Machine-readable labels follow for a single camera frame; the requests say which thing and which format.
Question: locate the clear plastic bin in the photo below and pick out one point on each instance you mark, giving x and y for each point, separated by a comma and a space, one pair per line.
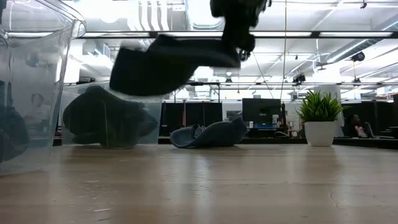
46, 77
154, 107

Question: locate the black overhead crossbar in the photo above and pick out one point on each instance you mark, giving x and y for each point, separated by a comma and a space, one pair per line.
314, 34

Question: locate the black metal rack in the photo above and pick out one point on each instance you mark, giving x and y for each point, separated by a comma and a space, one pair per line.
205, 83

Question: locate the dark blue denim cap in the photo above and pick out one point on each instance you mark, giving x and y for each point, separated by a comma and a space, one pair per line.
217, 135
161, 68

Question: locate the silver air duct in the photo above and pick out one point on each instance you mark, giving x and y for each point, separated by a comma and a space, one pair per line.
199, 15

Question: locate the dark garment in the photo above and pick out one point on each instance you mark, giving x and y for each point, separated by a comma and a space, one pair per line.
93, 115

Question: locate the black partition panels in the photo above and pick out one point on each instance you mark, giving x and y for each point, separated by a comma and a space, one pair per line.
192, 118

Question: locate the black computer monitor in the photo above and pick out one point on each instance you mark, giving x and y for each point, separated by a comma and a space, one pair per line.
261, 112

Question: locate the green plant in white pot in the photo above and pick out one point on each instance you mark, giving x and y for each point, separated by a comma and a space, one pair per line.
320, 133

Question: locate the black ceiling lamp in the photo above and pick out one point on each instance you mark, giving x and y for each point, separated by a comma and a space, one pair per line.
358, 56
299, 77

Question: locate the black aluminium table frame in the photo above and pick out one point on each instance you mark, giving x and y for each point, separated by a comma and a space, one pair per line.
280, 141

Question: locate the person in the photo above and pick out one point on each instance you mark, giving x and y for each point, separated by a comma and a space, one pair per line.
37, 107
354, 124

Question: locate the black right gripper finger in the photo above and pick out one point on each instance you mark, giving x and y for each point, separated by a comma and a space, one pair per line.
247, 43
230, 40

